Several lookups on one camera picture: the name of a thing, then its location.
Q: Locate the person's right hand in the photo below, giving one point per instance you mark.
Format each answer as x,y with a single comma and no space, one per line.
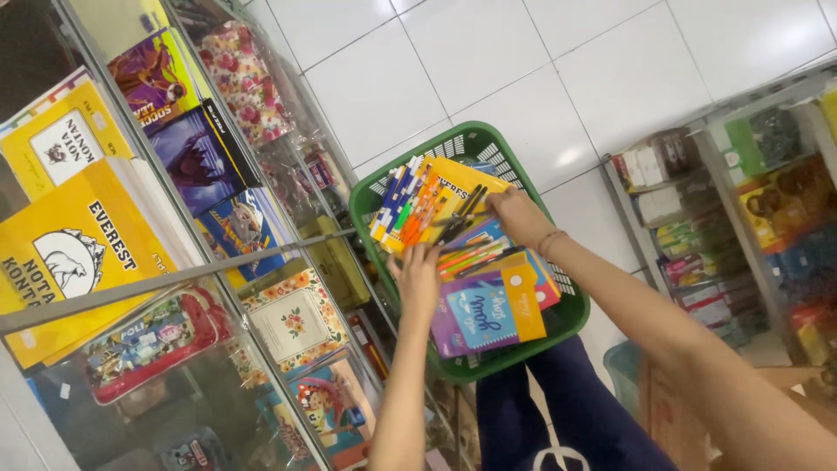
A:
523,219

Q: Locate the person's left hand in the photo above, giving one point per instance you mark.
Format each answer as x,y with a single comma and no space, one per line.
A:
417,284

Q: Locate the person's right fingers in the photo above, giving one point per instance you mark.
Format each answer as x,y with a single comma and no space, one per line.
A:
500,201

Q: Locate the person's left fingers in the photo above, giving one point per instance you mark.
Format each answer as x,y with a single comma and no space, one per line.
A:
412,252

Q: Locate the pack of black pens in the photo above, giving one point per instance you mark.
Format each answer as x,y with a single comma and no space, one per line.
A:
461,219

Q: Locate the pack of orange pens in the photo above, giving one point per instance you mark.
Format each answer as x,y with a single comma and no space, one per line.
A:
418,216

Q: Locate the pack of blue white pens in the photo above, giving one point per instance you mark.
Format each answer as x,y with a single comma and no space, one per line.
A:
395,196

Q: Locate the pack of multicoloured pens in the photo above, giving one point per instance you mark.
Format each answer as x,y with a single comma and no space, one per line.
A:
471,255

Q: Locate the purple blue notebook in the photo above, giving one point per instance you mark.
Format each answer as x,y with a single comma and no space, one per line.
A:
477,320

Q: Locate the red blue notebook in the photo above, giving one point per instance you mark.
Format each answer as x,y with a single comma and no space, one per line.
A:
546,284

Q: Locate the orange notebook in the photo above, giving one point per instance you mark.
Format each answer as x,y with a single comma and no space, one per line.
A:
526,301

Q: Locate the green plastic basket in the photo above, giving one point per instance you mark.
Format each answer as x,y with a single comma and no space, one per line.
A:
562,314

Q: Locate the floral bordered notebook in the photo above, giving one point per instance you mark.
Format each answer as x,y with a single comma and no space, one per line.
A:
291,320

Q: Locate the blue cartoon car book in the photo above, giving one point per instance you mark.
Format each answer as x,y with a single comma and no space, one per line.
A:
245,229

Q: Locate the pale blue plastic container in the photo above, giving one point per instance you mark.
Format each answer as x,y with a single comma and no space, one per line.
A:
621,376

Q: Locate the glass display cabinet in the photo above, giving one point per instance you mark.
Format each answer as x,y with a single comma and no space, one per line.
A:
196,261

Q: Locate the navy trousers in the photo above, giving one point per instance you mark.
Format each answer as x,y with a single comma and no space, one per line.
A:
569,418

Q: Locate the glass stationery shelf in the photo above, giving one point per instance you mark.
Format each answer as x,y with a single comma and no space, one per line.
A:
732,216

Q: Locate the dark blue book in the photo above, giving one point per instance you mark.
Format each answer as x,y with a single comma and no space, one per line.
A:
196,157

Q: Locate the floral pouch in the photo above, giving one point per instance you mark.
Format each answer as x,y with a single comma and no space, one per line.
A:
245,82

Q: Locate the red cartoon pencil case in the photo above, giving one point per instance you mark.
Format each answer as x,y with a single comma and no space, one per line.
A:
154,343

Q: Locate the cardboard box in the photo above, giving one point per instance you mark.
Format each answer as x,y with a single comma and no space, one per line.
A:
680,418

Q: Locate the purple soccer book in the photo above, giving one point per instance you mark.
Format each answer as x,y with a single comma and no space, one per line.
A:
157,78

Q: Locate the large yellow receipt book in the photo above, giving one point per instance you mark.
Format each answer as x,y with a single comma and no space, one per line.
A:
72,255

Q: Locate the small yellow receipt book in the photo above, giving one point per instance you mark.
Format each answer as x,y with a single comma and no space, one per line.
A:
62,140

